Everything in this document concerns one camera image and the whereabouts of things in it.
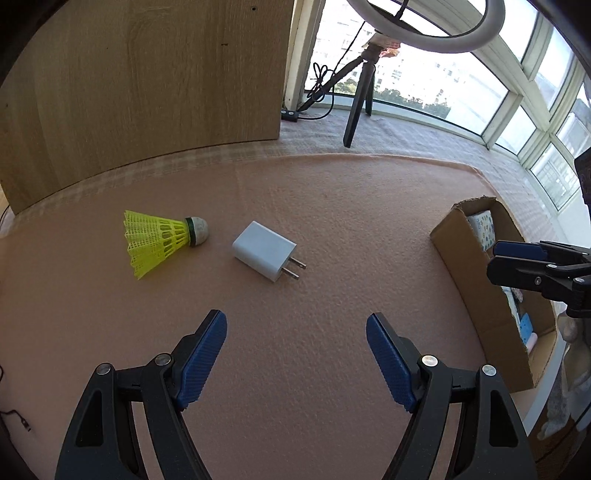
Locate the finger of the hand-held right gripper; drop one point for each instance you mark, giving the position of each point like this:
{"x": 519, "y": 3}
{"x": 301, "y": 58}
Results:
{"x": 521, "y": 274}
{"x": 517, "y": 251}

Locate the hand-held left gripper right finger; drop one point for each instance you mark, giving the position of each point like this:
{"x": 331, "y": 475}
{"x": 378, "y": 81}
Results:
{"x": 388, "y": 360}

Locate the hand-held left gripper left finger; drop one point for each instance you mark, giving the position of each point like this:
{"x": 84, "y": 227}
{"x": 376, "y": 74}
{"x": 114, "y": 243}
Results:
{"x": 203, "y": 360}

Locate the patterned tissue pack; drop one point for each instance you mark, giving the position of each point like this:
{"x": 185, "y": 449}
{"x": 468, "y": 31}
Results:
{"x": 482, "y": 228}

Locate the cardboard box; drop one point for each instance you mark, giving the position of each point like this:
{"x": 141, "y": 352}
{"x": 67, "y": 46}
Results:
{"x": 475, "y": 277}

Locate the white charger plug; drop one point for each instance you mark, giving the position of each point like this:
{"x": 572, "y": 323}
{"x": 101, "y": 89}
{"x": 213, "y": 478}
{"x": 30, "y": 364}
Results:
{"x": 261, "y": 249}

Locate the person's right hand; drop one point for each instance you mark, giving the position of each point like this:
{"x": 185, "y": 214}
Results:
{"x": 570, "y": 337}

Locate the yellow plastic shuttlecock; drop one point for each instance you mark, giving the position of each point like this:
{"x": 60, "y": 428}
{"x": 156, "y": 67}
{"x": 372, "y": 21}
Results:
{"x": 152, "y": 240}

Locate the checked beige cloth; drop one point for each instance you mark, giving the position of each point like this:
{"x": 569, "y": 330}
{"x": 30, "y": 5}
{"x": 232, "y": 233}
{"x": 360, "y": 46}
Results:
{"x": 415, "y": 138}

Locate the black power strip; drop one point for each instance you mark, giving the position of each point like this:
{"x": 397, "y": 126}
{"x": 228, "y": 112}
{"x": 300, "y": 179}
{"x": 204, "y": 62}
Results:
{"x": 290, "y": 115}

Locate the light wooden board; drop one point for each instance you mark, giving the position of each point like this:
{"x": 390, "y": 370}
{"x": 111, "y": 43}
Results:
{"x": 138, "y": 92}

